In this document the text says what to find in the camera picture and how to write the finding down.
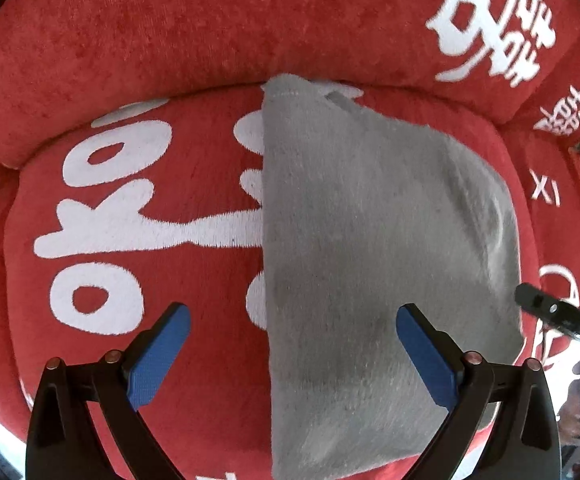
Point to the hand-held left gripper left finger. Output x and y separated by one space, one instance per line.
162 350

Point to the red plush sofa cushion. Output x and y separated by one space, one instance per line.
119 35

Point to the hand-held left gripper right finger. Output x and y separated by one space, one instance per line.
427 360

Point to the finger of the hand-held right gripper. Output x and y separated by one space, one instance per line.
545 305

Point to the grey fleece cloth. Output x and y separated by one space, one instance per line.
370 235

